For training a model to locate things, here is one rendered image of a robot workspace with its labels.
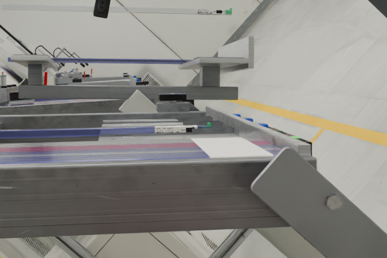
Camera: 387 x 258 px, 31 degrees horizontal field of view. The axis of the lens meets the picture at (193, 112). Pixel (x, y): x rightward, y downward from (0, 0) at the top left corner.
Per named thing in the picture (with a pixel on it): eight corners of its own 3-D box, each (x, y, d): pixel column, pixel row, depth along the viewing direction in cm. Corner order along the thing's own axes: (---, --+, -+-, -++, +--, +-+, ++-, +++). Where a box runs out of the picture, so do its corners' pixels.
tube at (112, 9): (230, 15, 158) (230, 10, 158) (231, 14, 156) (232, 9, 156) (2, 9, 150) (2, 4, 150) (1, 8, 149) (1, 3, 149)
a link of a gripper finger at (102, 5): (98, -15, 152) (93, 15, 152) (98, -18, 149) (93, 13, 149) (113, -12, 152) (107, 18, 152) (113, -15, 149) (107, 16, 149)
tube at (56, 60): (222, 64, 169) (222, 60, 169) (223, 64, 167) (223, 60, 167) (8, 61, 161) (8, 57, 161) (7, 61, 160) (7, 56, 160)
